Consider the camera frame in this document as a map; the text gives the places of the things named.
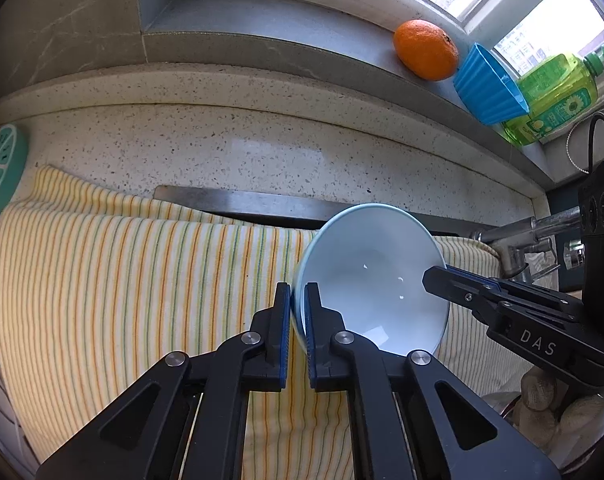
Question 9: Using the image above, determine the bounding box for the green dish soap bottle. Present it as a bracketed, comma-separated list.
[500, 44, 604, 148]

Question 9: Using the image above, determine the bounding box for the blue fluted silicone cup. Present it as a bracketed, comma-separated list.
[453, 42, 531, 127]

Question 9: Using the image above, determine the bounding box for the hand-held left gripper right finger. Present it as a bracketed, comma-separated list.
[303, 282, 562, 480]

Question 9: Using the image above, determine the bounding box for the orange fruit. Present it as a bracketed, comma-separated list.
[393, 19, 460, 82]

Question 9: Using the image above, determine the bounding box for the metal bead cord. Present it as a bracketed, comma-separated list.
[564, 125, 590, 173]

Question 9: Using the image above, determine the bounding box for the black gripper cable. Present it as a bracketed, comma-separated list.
[586, 112, 604, 171]

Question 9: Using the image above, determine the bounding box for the light blue ceramic bowl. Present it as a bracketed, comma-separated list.
[290, 203, 451, 356]

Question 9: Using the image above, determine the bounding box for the person's right hand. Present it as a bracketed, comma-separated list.
[512, 365, 604, 471]

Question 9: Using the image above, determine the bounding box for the teal power strip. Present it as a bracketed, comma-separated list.
[0, 122, 30, 216]

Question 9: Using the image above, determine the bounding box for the chrome faucet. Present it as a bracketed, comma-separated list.
[469, 207, 582, 281]

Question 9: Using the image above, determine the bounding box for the yellow striped cloth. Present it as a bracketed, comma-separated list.
[0, 165, 532, 480]

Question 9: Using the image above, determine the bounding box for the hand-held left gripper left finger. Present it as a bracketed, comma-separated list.
[34, 282, 291, 480]

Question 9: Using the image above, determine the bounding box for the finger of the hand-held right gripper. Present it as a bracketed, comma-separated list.
[444, 262, 532, 292]
[422, 266, 505, 311]

